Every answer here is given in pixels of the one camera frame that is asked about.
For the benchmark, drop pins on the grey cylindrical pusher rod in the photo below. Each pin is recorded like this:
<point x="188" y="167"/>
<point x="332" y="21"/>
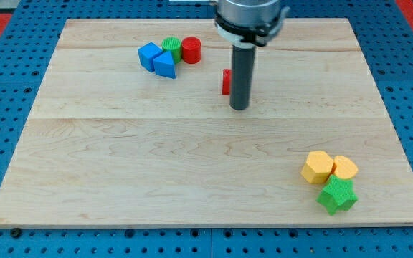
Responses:
<point x="241" y="77"/>

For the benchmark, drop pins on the wooden board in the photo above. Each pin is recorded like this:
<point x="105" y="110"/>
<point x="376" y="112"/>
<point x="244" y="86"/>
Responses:
<point x="110" y="145"/>

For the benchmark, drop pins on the yellow hexagon block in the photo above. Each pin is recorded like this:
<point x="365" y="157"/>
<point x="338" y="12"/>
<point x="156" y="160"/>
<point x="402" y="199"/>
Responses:
<point x="317" y="167"/>

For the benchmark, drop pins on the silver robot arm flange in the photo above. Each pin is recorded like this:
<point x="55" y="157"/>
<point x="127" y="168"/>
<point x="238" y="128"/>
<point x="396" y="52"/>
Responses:
<point x="250" y="23"/>

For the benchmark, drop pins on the red star block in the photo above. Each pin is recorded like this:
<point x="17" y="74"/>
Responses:
<point x="226" y="81"/>

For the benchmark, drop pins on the green cylinder block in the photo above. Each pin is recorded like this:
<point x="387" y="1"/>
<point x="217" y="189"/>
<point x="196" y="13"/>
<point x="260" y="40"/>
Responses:
<point x="173" y="45"/>

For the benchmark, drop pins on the yellow heart block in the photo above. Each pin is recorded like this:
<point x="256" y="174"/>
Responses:
<point x="344" y="168"/>

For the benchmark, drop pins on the red cylinder block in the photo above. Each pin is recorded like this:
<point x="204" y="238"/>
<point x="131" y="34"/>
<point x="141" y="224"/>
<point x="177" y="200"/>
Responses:
<point x="191" y="50"/>

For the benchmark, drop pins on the blue triangle block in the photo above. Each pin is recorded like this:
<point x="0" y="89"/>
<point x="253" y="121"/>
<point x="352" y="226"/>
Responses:
<point x="164" y="65"/>

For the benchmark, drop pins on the blue cube block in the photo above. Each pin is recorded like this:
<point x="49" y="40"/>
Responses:
<point x="147" y="53"/>

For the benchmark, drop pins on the green star block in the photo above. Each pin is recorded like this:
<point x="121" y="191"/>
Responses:
<point x="337" y="195"/>

